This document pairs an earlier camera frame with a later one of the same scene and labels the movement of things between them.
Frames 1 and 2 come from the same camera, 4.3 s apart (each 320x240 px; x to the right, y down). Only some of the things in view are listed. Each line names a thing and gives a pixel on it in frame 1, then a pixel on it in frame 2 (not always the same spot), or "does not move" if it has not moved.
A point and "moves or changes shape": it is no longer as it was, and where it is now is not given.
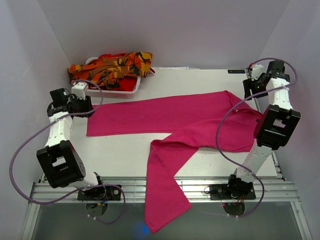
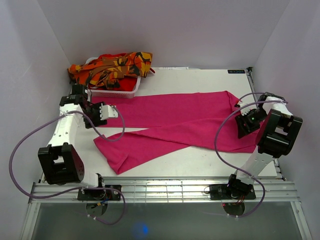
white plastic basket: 101,93 does not move
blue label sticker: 236,71 does not move
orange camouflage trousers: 107,71 does not move
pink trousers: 219,122 moves or changes shape
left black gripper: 87,101 → 97,122
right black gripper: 248,84 → 242,132
